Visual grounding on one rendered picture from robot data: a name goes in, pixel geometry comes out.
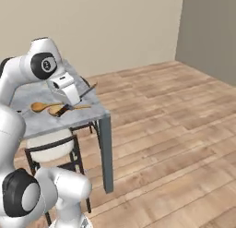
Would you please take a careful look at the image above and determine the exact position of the black stool with white seat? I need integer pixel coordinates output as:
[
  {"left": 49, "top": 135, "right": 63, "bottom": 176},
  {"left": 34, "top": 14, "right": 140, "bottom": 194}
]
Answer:
[{"left": 23, "top": 127, "right": 93, "bottom": 227}]

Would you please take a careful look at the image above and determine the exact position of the grey table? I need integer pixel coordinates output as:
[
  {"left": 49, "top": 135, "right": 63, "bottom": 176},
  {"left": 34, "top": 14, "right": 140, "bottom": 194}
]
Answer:
[{"left": 8, "top": 58, "right": 115, "bottom": 195}]

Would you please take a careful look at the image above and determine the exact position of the wooden spoon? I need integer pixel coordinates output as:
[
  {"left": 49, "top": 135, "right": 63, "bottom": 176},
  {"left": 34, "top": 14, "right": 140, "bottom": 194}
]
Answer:
[{"left": 29, "top": 101, "right": 64, "bottom": 114}]

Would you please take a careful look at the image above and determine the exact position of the wooden spatula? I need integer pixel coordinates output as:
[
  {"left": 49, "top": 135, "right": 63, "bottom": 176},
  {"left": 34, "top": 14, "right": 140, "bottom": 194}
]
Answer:
[{"left": 48, "top": 103, "right": 93, "bottom": 117}]

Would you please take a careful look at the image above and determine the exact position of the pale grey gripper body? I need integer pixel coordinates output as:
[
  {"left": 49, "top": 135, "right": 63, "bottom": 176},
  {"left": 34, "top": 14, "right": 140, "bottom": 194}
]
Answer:
[{"left": 51, "top": 82, "right": 82, "bottom": 106}]

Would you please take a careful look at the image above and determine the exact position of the dark metallic knife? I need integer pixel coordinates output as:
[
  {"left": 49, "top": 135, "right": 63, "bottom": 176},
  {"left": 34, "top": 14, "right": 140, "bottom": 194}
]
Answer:
[{"left": 79, "top": 81, "right": 99, "bottom": 100}]

